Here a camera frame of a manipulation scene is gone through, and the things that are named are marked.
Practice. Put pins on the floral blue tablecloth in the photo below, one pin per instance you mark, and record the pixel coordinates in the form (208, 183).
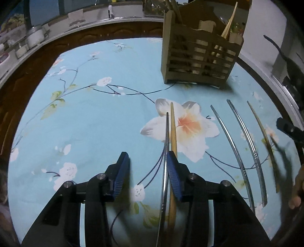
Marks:
(99, 100)

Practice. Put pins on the glass jar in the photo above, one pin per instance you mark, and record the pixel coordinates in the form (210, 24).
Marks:
(21, 49)

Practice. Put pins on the kitchen faucet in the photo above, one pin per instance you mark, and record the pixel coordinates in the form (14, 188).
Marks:
(110, 12)

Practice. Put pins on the person's right hand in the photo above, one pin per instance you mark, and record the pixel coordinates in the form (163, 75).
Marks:
(295, 200)

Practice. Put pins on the gas stove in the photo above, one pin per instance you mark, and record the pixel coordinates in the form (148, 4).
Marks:
(288, 102)

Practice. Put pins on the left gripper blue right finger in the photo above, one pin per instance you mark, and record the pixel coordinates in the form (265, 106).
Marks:
(234, 222)

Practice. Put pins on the wooden utensil holder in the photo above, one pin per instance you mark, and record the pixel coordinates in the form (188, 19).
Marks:
(194, 52)

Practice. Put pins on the tropical fruit poster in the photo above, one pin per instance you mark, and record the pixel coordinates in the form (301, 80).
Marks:
(13, 21)

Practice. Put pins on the white round cooker pot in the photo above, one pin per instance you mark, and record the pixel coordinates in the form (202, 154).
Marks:
(34, 36)

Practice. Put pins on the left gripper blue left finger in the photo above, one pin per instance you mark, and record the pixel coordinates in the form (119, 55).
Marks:
(58, 224)

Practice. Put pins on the dark wooden chopstick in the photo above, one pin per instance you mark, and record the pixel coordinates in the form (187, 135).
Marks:
(268, 147)

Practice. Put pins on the wooden chopstick pair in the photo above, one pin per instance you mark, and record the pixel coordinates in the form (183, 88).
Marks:
(172, 178)

